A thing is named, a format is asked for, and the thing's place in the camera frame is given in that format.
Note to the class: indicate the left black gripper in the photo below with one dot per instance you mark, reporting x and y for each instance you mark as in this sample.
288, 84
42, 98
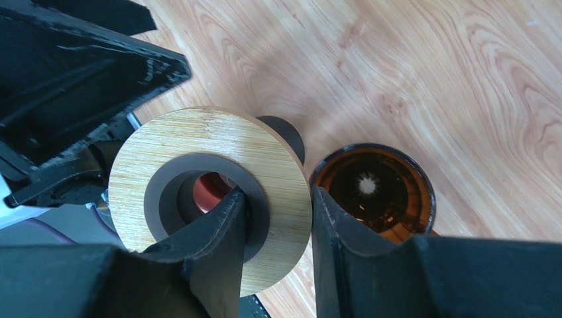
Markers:
71, 72

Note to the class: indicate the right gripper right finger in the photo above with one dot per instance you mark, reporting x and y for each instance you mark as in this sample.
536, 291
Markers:
354, 273

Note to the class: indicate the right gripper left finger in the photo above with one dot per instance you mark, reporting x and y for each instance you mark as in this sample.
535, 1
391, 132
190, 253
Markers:
205, 260

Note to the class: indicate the wooden ring dripper holder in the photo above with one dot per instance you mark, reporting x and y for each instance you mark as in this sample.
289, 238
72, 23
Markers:
179, 166

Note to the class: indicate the amber glass dripper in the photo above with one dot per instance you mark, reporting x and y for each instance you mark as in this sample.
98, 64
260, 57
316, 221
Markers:
381, 187

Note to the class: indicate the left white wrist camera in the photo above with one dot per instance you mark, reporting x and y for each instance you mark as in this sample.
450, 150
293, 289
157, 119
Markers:
10, 216

